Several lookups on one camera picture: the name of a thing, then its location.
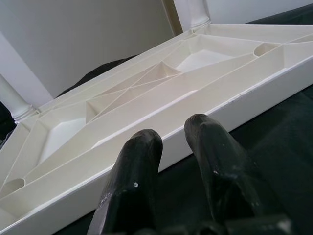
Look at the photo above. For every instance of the white plastic table leg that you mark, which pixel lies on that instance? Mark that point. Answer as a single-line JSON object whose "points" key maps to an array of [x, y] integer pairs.
{"points": [[199, 12], [12, 98]]}

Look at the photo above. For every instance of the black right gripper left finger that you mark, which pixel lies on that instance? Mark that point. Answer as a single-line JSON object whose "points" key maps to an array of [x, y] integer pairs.
{"points": [[134, 183]]}

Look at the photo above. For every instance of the white plastic table top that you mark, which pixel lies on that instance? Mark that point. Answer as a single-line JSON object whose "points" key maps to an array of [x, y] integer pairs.
{"points": [[146, 98]]}

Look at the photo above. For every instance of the black table cloth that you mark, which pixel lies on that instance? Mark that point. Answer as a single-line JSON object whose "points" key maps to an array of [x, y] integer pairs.
{"points": [[269, 147]]}

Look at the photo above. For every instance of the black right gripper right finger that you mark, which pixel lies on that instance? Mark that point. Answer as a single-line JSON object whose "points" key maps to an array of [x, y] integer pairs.
{"points": [[220, 171]]}

